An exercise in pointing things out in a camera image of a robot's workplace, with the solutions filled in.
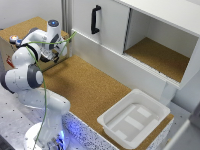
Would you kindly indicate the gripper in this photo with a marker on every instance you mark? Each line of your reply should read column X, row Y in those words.
column 59, row 51

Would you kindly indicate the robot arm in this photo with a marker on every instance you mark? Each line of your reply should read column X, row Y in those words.
column 23, row 78

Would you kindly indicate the wooden drawer box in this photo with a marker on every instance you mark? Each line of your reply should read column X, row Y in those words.
column 28, row 26

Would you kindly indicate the blue button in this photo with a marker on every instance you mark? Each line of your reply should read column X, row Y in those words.
column 19, row 42

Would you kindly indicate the red button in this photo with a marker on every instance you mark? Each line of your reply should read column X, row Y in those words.
column 13, row 38

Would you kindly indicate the white sliding door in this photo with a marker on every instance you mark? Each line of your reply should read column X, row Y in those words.
column 111, row 25

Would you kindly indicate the white plastic box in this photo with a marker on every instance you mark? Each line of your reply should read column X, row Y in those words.
column 133, row 121

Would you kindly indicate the white cabinet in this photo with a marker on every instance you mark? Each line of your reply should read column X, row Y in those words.
column 156, row 20

